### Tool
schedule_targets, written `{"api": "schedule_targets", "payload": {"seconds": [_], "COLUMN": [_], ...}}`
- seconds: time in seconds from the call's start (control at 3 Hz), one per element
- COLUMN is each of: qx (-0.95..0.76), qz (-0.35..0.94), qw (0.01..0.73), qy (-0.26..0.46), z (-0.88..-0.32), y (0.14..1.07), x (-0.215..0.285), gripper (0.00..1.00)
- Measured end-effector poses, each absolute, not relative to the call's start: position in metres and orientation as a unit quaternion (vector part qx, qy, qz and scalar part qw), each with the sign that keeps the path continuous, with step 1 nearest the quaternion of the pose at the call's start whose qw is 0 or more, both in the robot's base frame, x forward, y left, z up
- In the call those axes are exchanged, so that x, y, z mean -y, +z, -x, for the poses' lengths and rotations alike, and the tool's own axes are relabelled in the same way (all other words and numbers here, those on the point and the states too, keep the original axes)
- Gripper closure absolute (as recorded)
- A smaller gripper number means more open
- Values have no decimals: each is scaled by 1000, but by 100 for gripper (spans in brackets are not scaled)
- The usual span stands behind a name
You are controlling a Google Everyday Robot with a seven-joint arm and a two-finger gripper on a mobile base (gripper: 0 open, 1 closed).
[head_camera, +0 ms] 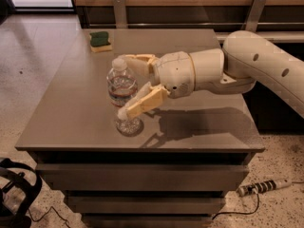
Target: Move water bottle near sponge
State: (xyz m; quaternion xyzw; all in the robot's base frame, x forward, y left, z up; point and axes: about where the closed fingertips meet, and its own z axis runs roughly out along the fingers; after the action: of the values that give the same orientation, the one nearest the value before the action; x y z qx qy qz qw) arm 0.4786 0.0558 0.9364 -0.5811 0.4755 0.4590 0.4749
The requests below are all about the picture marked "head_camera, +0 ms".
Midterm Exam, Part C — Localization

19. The left metal bracket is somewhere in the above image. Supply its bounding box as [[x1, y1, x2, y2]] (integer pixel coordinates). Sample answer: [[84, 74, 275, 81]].
[[112, 0, 128, 29]]

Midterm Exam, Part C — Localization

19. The right metal bracket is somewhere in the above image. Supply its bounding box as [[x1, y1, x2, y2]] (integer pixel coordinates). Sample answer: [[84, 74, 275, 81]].
[[242, 0, 267, 32]]

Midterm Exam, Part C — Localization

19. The thin black floor cable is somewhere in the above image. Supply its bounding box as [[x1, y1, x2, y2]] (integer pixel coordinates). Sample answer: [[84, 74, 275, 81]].
[[28, 205, 72, 228]]

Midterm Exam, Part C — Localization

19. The metal bracket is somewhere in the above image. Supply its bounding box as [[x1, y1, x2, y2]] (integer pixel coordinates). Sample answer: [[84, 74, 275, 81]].
[[242, 0, 267, 32], [112, 0, 128, 29]]

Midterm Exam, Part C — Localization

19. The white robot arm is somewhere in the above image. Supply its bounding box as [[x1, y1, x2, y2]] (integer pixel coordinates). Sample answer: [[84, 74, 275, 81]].
[[112, 30, 304, 120]]

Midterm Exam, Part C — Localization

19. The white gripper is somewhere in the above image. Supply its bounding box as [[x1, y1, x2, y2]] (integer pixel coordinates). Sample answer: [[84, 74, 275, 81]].
[[117, 51, 195, 120]]

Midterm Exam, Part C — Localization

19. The green and yellow sponge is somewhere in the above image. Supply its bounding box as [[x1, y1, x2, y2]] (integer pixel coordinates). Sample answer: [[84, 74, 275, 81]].
[[89, 31, 112, 52]]

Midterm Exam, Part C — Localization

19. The black power cable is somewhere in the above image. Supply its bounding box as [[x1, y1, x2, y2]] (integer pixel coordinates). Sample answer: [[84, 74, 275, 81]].
[[211, 192, 261, 221]]

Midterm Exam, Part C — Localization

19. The grey drawer cabinet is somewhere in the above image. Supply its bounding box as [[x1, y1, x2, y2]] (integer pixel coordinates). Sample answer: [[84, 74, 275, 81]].
[[16, 29, 263, 228]]

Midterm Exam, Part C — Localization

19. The clear plastic water bottle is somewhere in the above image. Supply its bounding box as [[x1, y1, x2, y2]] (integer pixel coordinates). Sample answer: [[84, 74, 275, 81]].
[[106, 58, 142, 136]]

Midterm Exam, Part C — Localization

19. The white power strip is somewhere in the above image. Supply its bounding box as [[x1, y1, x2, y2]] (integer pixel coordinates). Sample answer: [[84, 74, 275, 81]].
[[237, 179, 292, 197]]

